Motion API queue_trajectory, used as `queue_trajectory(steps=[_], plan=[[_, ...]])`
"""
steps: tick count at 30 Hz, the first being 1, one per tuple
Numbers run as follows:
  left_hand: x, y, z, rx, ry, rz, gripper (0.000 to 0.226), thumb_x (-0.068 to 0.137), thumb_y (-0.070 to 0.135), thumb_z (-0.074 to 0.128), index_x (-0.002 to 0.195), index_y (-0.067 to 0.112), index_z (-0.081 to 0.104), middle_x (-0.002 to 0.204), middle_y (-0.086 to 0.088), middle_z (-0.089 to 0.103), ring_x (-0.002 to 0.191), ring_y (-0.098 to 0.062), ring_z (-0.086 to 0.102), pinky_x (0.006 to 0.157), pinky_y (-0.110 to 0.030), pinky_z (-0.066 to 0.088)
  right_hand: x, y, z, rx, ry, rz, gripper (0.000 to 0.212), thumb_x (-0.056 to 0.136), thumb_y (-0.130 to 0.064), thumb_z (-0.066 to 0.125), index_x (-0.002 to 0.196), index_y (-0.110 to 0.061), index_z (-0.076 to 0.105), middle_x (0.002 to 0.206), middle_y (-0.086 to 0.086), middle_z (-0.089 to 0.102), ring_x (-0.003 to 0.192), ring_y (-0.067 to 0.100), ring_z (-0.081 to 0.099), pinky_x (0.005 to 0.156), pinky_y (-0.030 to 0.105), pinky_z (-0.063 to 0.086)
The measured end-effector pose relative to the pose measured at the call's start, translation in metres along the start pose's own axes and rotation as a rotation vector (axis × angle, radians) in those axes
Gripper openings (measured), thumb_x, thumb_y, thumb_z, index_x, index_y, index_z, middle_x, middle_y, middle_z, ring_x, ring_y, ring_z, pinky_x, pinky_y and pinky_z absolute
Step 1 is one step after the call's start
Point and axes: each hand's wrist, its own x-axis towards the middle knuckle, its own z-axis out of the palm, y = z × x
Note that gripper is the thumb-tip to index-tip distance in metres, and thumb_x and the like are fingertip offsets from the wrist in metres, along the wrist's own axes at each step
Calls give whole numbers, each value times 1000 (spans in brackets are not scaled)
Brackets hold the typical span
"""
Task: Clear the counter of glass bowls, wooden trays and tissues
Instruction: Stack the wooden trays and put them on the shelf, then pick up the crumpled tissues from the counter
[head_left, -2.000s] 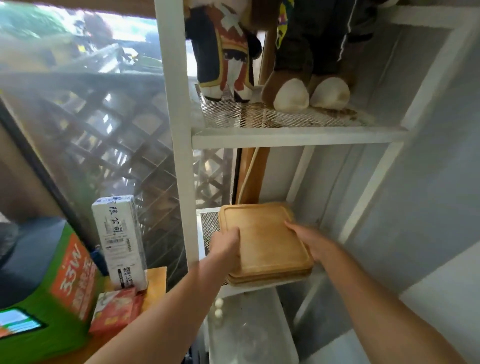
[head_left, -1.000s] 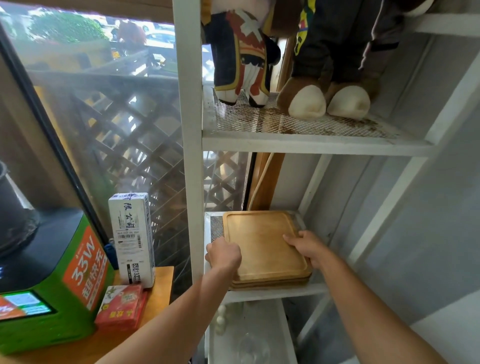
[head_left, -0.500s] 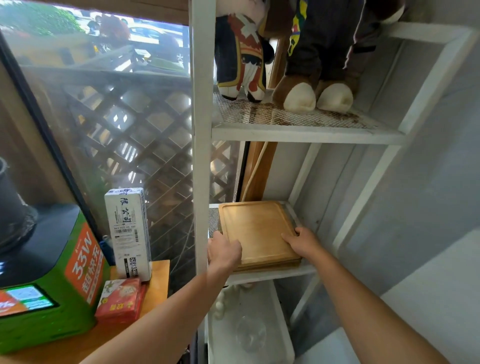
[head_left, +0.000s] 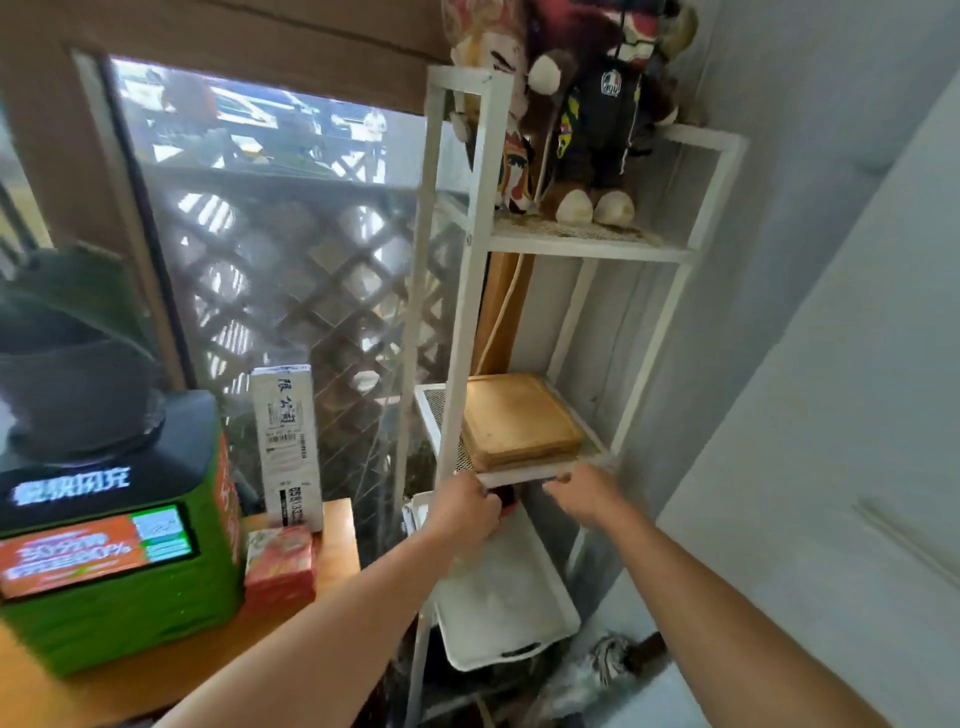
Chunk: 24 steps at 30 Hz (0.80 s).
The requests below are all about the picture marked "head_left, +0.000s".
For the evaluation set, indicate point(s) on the person's left hand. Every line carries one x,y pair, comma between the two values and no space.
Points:
465,517

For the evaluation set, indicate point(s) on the person's right hand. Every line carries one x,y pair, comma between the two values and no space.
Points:
596,499

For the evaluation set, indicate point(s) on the person's right forearm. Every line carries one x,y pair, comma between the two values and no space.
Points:
735,622

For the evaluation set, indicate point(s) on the beige folded umbrella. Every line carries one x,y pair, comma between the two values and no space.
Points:
592,675

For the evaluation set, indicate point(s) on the green black charging station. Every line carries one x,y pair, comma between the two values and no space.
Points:
112,600

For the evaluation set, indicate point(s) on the grey plastic plant pot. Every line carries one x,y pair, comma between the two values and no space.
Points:
75,397

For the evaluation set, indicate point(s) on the orange wooden table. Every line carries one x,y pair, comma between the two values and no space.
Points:
150,675

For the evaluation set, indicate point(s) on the white printed carton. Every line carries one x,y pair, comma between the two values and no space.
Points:
289,442

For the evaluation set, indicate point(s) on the red cardboard box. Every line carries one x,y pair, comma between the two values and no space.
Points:
279,566

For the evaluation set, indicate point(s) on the large white board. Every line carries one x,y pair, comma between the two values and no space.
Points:
825,450

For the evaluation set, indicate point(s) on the wooden window frame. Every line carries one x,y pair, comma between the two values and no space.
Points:
60,150

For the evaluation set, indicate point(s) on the white metal mesh shelf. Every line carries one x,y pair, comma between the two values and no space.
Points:
480,187

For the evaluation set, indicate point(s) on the wooden lattice fence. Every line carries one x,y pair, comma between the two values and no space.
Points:
300,285

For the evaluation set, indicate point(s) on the brown plush monkey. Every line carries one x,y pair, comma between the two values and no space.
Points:
607,112

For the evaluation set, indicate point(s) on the pale plush doll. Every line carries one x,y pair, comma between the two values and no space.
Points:
491,60

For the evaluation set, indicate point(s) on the tall green leafy plant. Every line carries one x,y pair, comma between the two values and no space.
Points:
82,292

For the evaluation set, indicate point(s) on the person's left forearm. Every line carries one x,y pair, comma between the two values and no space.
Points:
315,645

